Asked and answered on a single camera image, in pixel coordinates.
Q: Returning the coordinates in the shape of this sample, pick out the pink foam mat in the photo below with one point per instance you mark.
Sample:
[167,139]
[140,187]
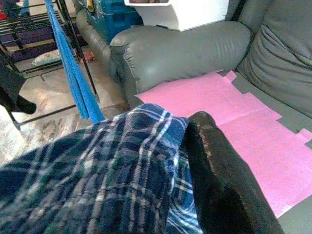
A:
[243,122]

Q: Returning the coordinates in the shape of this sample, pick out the white storage bin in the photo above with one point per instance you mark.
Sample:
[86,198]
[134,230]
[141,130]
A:
[195,14]

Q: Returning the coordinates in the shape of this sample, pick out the dark blue storage box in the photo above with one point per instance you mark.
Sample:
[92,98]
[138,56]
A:
[114,22]

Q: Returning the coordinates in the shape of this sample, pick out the blue towel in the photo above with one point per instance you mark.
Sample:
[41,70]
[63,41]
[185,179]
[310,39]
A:
[73,73]

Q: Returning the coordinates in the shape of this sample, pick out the black garment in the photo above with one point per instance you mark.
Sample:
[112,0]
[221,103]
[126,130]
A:
[9,85]

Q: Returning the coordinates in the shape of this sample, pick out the black drying rack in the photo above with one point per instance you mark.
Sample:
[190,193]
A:
[80,52]

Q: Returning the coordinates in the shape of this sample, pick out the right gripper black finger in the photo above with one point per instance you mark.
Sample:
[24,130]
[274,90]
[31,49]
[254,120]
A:
[224,190]

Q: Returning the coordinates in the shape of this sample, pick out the light floral pillow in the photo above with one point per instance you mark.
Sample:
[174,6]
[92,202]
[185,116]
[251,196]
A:
[46,59]

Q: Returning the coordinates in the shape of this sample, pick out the blue plaid garment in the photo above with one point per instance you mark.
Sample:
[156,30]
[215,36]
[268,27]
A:
[85,170]

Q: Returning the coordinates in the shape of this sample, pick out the grey leather sofa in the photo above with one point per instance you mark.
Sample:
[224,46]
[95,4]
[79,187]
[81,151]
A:
[182,48]

